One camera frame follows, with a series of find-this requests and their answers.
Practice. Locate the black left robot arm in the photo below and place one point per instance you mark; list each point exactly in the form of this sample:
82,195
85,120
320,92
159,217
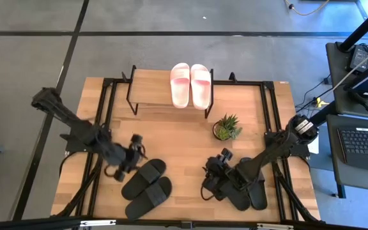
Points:
78,127

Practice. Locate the pink slide sandal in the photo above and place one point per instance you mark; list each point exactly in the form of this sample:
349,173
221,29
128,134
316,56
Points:
200,87
180,86

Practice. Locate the white paper sheet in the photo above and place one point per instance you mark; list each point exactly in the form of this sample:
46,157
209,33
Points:
314,147

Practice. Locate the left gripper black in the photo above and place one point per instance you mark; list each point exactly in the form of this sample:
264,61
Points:
129,158

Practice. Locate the wooden shelf black metal frame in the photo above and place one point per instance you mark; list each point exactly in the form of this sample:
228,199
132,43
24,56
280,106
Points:
149,86

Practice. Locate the yellow tag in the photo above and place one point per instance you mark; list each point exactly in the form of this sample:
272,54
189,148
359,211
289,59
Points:
320,103

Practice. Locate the black power adapter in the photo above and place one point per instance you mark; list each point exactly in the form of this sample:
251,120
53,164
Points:
359,57

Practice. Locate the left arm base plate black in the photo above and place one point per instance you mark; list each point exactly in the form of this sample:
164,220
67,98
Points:
75,147

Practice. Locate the black aluminium table frame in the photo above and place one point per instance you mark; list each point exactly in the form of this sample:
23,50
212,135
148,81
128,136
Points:
241,82

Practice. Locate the black beam with silver brackets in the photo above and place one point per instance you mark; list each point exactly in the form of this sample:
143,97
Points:
43,223

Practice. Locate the laptop keyboard on desk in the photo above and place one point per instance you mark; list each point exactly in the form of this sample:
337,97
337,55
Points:
363,143

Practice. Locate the black metal pole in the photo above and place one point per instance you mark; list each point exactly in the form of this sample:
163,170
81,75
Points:
363,28
321,116

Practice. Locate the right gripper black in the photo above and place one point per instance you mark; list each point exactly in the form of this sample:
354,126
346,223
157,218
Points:
216,175

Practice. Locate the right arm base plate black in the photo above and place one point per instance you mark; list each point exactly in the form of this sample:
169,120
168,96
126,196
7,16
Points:
299,150

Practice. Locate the black rubber slide sandal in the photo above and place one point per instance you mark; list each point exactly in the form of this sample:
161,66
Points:
149,199
144,179
259,195
238,201

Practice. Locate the succulent plant in black pot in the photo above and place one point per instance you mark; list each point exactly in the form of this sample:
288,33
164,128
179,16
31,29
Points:
225,127

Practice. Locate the grey side desk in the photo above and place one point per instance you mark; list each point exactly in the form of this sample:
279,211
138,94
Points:
356,182

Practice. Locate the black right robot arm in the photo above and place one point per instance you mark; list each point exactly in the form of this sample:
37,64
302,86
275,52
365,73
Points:
267,156

